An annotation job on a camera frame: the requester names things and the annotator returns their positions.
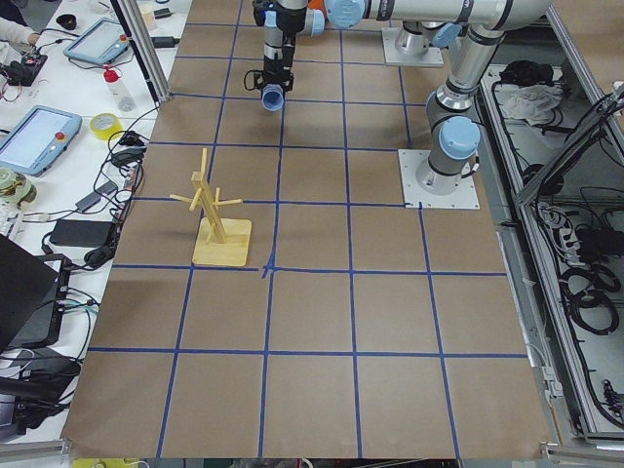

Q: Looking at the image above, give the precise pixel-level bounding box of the near blue teach pendant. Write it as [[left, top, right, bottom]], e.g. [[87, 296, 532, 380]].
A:
[[1, 105, 82, 176]]

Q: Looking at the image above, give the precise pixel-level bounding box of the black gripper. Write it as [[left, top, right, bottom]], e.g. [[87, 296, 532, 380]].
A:
[[253, 32, 295, 93]]

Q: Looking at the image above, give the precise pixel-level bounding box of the light blue plastic cup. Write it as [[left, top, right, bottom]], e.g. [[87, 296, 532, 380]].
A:
[[261, 84, 285, 112]]

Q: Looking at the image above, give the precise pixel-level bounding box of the black power adapter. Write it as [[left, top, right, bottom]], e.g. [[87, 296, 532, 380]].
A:
[[50, 219, 113, 248]]

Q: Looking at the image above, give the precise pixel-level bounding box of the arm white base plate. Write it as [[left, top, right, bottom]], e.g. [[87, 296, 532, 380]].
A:
[[381, 27, 444, 67], [398, 149, 480, 210]]

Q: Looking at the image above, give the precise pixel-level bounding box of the wooden cup rack stand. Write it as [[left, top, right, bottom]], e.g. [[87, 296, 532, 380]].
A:
[[170, 148, 253, 267]]

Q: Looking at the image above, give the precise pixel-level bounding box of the white cloth rag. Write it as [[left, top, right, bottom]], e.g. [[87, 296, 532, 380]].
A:
[[501, 85, 564, 125]]

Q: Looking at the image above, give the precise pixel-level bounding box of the clear bottle red cap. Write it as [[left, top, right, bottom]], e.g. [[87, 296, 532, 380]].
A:
[[103, 65, 136, 112]]

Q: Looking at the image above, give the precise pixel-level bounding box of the yellow tape roll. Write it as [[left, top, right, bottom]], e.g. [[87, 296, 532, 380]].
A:
[[90, 112, 124, 140]]

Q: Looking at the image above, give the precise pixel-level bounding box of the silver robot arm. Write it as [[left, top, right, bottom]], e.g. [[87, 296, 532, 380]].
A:
[[426, 24, 505, 177], [252, 1, 551, 107]]

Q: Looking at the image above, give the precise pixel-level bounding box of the black laptop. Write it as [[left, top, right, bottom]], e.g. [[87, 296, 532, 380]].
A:
[[1, 237, 70, 351]]

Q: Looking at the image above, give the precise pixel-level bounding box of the blue teach pendant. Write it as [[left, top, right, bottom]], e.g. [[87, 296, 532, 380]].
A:
[[1, 105, 82, 176], [63, 19, 129, 65]]

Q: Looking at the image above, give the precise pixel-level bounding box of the far blue teach pendant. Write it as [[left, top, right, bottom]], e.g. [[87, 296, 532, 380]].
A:
[[63, 19, 129, 65]]

